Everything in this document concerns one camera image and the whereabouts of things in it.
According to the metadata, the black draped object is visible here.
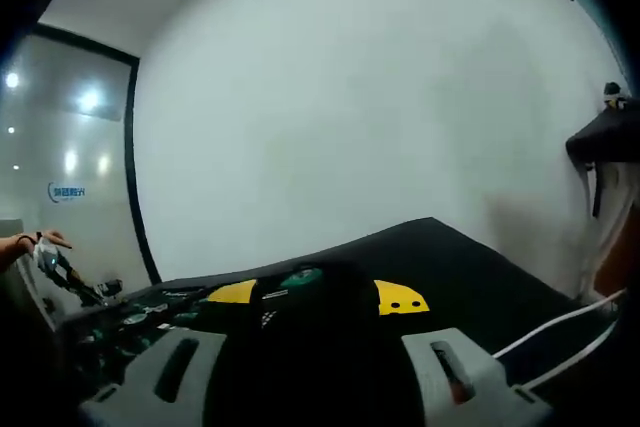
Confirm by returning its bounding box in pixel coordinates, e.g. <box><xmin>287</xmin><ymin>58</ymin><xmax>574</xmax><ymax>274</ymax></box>
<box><xmin>564</xmin><ymin>106</ymin><xmax>640</xmax><ymax>218</ymax></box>

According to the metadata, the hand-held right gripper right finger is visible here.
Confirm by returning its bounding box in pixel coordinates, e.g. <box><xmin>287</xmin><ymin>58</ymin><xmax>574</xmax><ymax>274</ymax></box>
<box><xmin>374</xmin><ymin>279</ymin><xmax>552</xmax><ymax>427</ymax></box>

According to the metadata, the small black yellow object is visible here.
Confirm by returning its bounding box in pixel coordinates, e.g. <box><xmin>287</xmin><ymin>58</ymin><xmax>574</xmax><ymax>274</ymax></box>
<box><xmin>602</xmin><ymin>80</ymin><xmax>629</xmax><ymax>109</ymax></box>

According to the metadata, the person's left hand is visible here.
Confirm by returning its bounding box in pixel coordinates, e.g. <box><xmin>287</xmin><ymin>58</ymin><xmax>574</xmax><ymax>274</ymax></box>
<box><xmin>33</xmin><ymin>229</ymin><xmax>74</xmax><ymax>254</ymax></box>

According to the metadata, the black toolbox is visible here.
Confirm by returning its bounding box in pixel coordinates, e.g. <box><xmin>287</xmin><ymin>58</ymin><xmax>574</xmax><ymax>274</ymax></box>
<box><xmin>59</xmin><ymin>276</ymin><xmax>261</xmax><ymax>401</ymax></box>

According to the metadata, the blue logo sticker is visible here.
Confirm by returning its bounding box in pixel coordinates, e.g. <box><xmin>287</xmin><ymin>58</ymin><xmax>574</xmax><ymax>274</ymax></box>
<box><xmin>47</xmin><ymin>181</ymin><xmax>89</xmax><ymax>204</ymax></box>

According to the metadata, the frosted glass partition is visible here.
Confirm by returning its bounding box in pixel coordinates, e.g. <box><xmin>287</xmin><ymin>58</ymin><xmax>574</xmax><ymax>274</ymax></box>
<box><xmin>0</xmin><ymin>21</ymin><xmax>162</xmax><ymax>288</ymax></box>

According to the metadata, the white cable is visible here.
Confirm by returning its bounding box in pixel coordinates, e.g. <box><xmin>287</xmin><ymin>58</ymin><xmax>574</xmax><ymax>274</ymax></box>
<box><xmin>524</xmin><ymin>321</ymin><xmax>622</xmax><ymax>391</ymax></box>
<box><xmin>492</xmin><ymin>289</ymin><xmax>629</xmax><ymax>359</ymax></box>

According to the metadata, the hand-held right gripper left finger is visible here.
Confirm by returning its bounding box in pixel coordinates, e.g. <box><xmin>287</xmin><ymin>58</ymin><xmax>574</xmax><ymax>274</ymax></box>
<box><xmin>79</xmin><ymin>280</ymin><xmax>257</xmax><ymax>427</ymax></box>

